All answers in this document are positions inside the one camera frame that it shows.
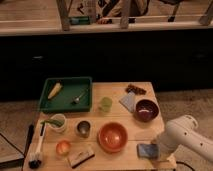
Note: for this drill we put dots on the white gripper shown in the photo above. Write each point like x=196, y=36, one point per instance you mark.
x=166, y=147

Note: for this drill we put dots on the blue sponge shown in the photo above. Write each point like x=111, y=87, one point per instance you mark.
x=147, y=151

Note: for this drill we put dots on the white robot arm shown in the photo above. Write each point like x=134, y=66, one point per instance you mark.
x=182, y=131

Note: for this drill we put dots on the green plastic cup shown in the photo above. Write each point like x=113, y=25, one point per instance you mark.
x=105, y=104

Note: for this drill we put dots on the metal cup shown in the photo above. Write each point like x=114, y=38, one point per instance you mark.
x=83, y=129

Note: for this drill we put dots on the purple bowl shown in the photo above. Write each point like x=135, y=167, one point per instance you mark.
x=146, y=110

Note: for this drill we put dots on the orange bowl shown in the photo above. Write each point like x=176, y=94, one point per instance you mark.
x=112, y=137

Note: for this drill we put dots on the grey cloth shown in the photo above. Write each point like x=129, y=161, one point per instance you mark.
x=128, y=101

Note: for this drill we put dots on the dark red grapes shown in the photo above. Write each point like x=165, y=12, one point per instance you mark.
x=135, y=89

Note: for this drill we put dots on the wooden block eraser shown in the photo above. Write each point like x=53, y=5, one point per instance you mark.
x=78, y=158

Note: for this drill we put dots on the orange fruit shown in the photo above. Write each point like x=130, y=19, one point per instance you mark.
x=63, y=148

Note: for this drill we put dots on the metal spoon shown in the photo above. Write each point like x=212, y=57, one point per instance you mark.
x=77, y=99

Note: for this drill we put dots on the white mug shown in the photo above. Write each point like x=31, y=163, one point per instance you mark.
x=61, y=118

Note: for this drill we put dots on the green vegetable toy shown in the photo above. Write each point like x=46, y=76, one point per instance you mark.
x=52, y=121

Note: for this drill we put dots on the green plastic tray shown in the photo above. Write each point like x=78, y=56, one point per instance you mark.
x=61, y=102

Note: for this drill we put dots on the yellow corn cob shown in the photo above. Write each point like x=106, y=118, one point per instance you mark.
x=57, y=87

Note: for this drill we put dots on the teal object on shelf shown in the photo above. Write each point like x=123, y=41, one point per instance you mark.
x=79, y=20

